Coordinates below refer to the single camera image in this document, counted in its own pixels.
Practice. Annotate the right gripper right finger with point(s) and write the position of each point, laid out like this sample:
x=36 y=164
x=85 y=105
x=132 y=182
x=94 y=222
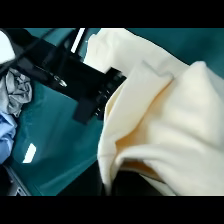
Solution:
x=133 y=185

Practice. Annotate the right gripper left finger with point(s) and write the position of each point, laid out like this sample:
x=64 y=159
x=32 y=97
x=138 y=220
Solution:
x=85 y=183

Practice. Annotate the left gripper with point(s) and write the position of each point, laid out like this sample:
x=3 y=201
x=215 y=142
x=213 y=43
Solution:
x=100 y=83

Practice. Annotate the cream T-shirt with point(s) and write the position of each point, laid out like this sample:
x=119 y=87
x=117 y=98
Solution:
x=180 y=120

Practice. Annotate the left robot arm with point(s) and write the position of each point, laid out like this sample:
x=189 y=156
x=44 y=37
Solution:
x=40 y=63

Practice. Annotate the grey garment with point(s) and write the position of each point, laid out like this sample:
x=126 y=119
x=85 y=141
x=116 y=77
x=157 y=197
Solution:
x=16 y=91

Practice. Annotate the light blue garment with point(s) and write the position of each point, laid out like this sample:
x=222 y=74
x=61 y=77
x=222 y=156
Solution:
x=6 y=136

